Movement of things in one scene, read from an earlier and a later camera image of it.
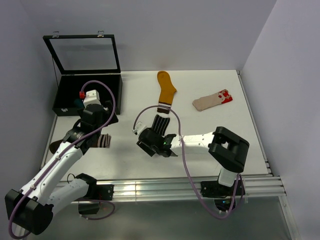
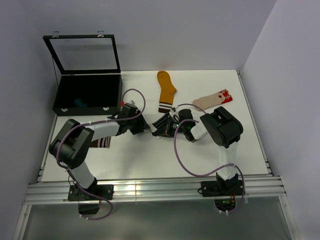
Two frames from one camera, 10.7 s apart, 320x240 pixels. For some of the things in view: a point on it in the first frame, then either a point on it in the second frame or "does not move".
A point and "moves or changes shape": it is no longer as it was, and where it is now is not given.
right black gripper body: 150,150 -> 182,128
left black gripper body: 105,116 -> 136,124
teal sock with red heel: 79,104 does not move
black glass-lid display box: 81,59 does not move
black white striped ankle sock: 160,124 moves or changes shape
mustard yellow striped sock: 167,89 does not move
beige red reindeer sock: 202,103 does not move
